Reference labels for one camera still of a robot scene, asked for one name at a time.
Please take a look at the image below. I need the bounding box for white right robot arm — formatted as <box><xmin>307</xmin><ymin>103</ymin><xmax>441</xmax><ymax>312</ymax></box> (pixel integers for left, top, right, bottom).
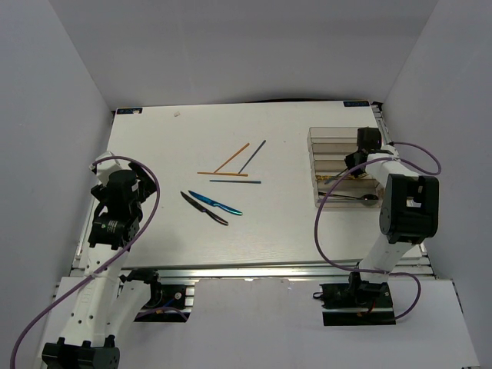
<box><xmin>345</xmin><ymin>128</ymin><xmax>441</xmax><ymax>307</ymax></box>

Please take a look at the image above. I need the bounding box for iridescent silver fork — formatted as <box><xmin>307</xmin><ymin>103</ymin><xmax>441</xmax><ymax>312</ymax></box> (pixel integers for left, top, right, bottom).
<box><xmin>324</xmin><ymin>169</ymin><xmax>347</xmax><ymax>185</ymax></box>

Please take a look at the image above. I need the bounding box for dark blue chopstick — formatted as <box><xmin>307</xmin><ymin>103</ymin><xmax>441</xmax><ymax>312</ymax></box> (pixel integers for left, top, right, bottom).
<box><xmin>238</xmin><ymin>139</ymin><xmax>267</xmax><ymax>174</ymax></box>

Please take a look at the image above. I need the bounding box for blue iridescent knife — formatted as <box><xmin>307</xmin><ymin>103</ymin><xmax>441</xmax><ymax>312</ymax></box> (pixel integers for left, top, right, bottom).
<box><xmin>189</xmin><ymin>191</ymin><xmax>243</xmax><ymax>216</ymax></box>

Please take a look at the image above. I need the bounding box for black knife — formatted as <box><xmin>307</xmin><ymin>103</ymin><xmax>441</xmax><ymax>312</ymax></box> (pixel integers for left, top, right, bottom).
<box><xmin>181</xmin><ymin>191</ymin><xmax>229</xmax><ymax>226</ymax></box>

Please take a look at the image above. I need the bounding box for black spoon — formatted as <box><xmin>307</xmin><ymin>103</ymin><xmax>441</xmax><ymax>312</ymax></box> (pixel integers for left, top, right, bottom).
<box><xmin>331</xmin><ymin>193</ymin><xmax>379</xmax><ymax>201</ymax></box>

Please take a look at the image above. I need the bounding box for blue label sticker right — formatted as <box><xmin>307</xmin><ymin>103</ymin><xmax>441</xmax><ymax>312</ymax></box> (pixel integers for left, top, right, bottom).
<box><xmin>343</xmin><ymin>101</ymin><xmax>371</xmax><ymax>108</ymax></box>

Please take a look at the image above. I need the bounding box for gold fork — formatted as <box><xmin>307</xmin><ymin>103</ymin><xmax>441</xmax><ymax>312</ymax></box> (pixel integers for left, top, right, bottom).
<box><xmin>315</xmin><ymin>174</ymin><xmax>371</xmax><ymax>182</ymax></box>

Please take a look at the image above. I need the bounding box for orange chopstick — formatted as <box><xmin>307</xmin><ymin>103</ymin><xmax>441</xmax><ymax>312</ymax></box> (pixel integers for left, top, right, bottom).
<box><xmin>197</xmin><ymin>171</ymin><xmax>249</xmax><ymax>178</ymax></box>
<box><xmin>213</xmin><ymin>142</ymin><xmax>250</xmax><ymax>174</ymax></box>

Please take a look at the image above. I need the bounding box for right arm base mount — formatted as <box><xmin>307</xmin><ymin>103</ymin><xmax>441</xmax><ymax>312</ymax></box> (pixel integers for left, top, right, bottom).
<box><xmin>312</xmin><ymin>283</ymin><xmax>396</xmax><ymax>327</ymax></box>

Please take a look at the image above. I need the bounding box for blue label sticker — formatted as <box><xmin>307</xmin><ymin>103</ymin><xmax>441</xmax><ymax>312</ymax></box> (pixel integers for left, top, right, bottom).
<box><xmin>343</xmin><ymin>101</ymin><xmax>371</xmax><ymax>108</ymax></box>
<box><xmin>115</xmin><ymin>107</ymin><xmax>143</xmax><ymax>115</ymax></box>

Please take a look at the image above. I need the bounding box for blue label sticker left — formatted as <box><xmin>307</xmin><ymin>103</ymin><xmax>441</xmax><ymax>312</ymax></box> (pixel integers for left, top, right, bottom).
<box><xmin>115</xmin><ymin>107</ymin><xmax>143</xmax><ymax>115</ymax></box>

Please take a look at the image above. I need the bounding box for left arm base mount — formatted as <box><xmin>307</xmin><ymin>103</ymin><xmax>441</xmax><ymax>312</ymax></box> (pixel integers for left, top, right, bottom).
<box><xmin>119</xmin><ymin>269</ymin><xmax>190</xmax><ymax>323</ymax></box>

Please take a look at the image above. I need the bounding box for teal chopstick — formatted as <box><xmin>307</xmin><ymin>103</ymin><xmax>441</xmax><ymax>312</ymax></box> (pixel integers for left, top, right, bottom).
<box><xmin>209</xmin><ymin>179</ymin><xmax>262</xmax><ymax>185</ymax></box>

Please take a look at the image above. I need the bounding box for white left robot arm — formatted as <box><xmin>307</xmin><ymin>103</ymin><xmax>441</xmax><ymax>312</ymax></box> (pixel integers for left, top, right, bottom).
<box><xmin>42</xmin><ymin>156</ymin><xmax>163</xmax><ymax>368</ymax></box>

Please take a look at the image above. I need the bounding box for clear compartment organizer tray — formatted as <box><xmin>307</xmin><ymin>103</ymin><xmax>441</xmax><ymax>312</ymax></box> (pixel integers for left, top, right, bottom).
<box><xmin>307</xmin><ymin>127</ymin><xmax>384</xmax><ymax>211</ymax></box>

